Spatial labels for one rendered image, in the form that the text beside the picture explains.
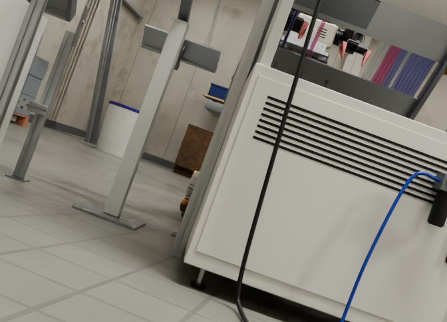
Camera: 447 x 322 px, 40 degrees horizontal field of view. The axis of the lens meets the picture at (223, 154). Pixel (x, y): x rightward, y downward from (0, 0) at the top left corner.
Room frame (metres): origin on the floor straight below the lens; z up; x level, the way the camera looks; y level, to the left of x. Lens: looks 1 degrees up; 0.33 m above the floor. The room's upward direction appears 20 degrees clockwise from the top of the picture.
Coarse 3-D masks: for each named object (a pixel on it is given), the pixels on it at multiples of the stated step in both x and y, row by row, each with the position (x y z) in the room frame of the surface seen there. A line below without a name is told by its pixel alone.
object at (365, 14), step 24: (312, 0) 2.23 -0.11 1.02; (336, 0) 2.21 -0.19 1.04; (360, 0) 2.19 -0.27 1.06; (336, 24) 2.31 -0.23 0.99; (360, 24) 2.25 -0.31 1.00; (384, 24) 2.27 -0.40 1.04; (408, 24) 2.25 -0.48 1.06; (432, 24) 2.23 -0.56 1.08; (408, 48) 2.31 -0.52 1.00; (432, 48) 2.29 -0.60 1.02
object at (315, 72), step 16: (272, 64) 2.48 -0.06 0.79; (288, 64) 2.47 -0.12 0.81; (304, 64) 2.45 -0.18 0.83; (320, 64) 2.43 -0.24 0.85; (320, 80) 2.48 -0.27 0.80; (336, 80) 2.47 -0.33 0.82; (352, 80) 2.45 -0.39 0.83; (368, 80) 2.44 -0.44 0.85; (352, 96) 2.50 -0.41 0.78; (368, 96) 2.48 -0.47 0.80; (384, 96) 2.47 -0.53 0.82; (400, 96) 2.45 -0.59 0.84; (400, 112) 2.50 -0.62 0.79
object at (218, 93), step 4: (212, 84) 10.78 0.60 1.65; (216, 84) 10.76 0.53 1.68; (212, 88) 10.78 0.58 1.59; (216, 88) 10.77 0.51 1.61; (220, 88) 10.76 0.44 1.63; (224, 88) 10.74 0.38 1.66; (228, 88) 10.73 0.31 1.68; (208, 92) 10.79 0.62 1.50; (212, 92) 10.78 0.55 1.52; (216, 92) 10.77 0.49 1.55; (220, 92) 10.76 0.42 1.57; (224, 92) 10.74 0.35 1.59; (216, 96) 10.76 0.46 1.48; (220, 96) 10.75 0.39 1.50; (224, 96) 10.74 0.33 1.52
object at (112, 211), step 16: (176, 32) 2.37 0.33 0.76; (176, 48) 2.37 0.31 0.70; (160, 64) 2.37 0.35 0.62; (160, 80) 2.37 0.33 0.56; (160, 96) 2.37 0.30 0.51; (144, 112) 2.37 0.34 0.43; (144, 128) 2.37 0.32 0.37; (128, 144) 2.37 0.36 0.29; (144, 144) 2.39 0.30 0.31; (128, 160) 2.37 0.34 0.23; (128, 176) 2.37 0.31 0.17; (112, 192) 2.37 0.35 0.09; (80, 208) 2.28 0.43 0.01; (96, 208) 2.41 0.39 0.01; (112, 208) 2.37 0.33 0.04; (128, 224) 2.30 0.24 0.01; (144, 224) 2.49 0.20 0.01
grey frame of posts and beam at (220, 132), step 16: (272, 0) 2.02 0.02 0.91; (256, 16) 2.02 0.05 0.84; (256, 32) 2.03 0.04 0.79; (256, 48) 2.02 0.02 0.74; (240, 64) 2.02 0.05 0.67; (240, 80) 2.03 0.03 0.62; (224, 112) 2.02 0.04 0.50; (224, 128) 2.02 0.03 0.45; (208, 160) 2.02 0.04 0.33; (208, 176) 2.02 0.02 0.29; (192, 192) 2.02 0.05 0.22; (192, 208) 2.03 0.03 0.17; (192, 224) 2.02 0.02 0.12; (176, 240) 2.02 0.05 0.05; (176, 256) 2.03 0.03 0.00
